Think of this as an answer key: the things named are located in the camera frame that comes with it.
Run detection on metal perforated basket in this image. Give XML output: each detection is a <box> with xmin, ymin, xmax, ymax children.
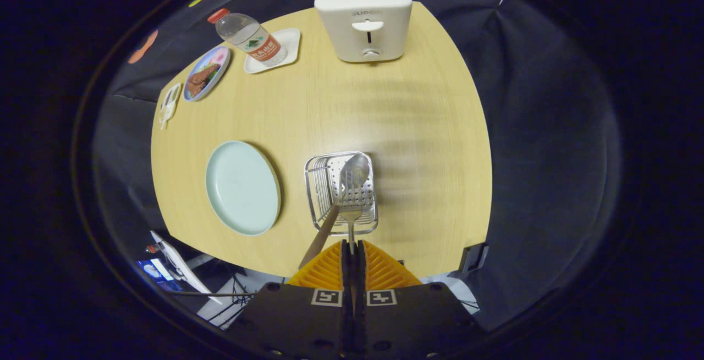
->
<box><xmin>304</xmin><ymin>151</ymin><xmax>379</xmax><ymax>236</ymax></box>

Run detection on black table clamp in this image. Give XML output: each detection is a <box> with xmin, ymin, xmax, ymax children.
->
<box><xmin>459</xmin><ymin>242</ymin><xmax>490</xmax><ymax>274</ymax></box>

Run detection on black backdrop cloth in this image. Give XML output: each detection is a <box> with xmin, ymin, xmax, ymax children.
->
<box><xmin>93</xmin><ymin>0</ymin><xmax>622</xmax><ymax>330</ymax></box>

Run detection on white square coaster tray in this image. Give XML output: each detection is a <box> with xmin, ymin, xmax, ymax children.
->
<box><xmin>244</xmin><ymin>27</ymin><xmax>302</xmax><ymax>74</ymax></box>

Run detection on small white compartment dish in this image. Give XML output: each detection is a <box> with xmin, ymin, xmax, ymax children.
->
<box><xmin>159</xmin><ymin>82</ymin><xmax>183</xmax><ymax>130</ymax></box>

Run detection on white toaster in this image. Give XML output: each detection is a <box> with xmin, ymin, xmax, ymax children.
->
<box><xmin>314</xmin><ymin>0</ymin><xmax>413</xmax><ymax>64</ymax></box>

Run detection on mint green plate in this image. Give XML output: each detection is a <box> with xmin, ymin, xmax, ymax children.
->
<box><xmin>205</xmin><ymin>140</ymin><xmax>282</xmax><ymax>236</ymax></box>

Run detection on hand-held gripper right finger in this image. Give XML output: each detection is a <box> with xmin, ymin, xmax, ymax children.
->
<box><xmin>352</xmin><ymin>239</ymin><xmax>487</xmax><ymax>360</ymax></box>

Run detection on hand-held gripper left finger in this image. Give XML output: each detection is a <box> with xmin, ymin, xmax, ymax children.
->
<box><xmin>231</xmin><ymin>239</ymin><xmax>356</xmax><ymax>360</ymax></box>

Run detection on white slanted panel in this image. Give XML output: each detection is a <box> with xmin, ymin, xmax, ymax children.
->
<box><xmin>150</xmin><ymin>231</ymin><xmax>223</xmax><ymax>304</ymax></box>

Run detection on metal fork wooden handle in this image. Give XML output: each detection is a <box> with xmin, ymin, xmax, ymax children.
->
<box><xmin>337</xmin><ymin>181</ymin><xmax>366</xmax><ymax>253</ymax></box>

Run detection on laptop with blue screen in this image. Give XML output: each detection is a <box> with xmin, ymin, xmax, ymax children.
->
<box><xmin>136</xmin><ymin>258</ymin><xmax>182</xmax><ymax>292</ymax></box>

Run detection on metal spoon wooden handle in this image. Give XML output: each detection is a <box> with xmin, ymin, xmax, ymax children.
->
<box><xmin>299</xmin><ymin>153</ymin><xmax>370</xmax><ymax>270</ymax></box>

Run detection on clear water bottle red cap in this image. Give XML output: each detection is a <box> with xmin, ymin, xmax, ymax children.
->
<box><xmin>207</xmin><ymin>8</ymin><xmax>288</xmax><ymax>68</ymax></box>

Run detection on black cables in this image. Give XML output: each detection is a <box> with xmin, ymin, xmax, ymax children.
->
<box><xmin>165</xmin><ymin>278</ymin><xmax>259</xmax><ymax>322</ymax></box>

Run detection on blue patterned plate with food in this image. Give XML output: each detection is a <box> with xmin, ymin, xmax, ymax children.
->
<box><xmin>183</xmin><ymin>45</ymin><xmax>232</xmax><ymax>102</ymax></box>

